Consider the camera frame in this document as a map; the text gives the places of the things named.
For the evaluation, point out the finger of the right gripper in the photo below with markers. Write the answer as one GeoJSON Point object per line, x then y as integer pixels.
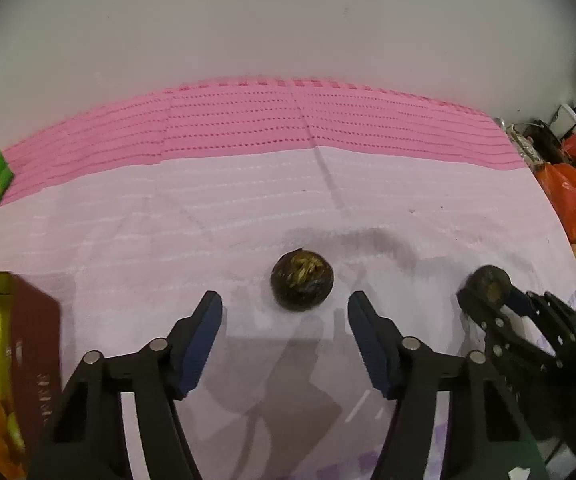
{"type": "Point", "coordinates": [497, 329]}
{"type": "Point", "coordinates": [555, 319]}

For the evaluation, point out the dark passion fruit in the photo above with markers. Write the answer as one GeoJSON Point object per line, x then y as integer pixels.
{"type": "Point", "coordinates": [491, 285]}
{"type": "Point", "coordinates": [301, 280]}

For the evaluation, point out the gold and maroon toffee tin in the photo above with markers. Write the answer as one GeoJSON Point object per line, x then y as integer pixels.
{"type": "Point", "coordinates": [30, 379]}

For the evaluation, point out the pink and purple tablecloth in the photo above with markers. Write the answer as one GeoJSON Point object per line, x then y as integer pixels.
{"type": "Point", "coordinates": [284, 196]}

